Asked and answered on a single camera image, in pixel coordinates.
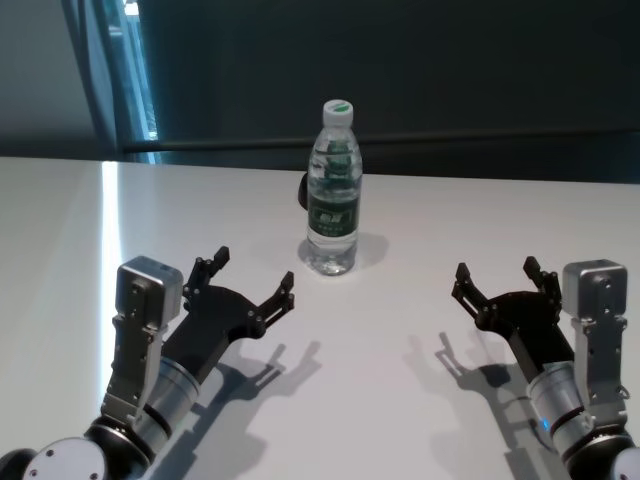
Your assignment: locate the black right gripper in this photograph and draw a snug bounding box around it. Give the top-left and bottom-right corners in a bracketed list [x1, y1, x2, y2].
[451, 256, 576, 381]

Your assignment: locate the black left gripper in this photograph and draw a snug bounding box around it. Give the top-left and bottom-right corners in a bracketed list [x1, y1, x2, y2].
[164, 246, 296, 386]

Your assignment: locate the clear water bottle green label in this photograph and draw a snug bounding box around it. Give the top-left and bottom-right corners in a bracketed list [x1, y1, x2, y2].
[301, 98, 362, 276]

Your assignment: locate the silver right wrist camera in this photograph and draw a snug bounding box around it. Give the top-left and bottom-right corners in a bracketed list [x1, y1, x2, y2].
[562, 258, 636, 436]

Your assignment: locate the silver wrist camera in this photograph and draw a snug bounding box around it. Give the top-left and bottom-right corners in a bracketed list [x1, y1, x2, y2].
[102, 255, 185, 426]
[562, 258, 636, 436]

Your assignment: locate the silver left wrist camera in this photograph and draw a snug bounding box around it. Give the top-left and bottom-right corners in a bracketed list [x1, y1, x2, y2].
[102, 255, 185, 426]

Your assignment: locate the grey horizontal rail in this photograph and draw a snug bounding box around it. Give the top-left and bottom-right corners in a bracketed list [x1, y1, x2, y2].
[122, 138, 640, 152]

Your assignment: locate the grey slanted frame post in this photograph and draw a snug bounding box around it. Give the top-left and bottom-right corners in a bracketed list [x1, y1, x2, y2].
[62, 0, 121, 159]

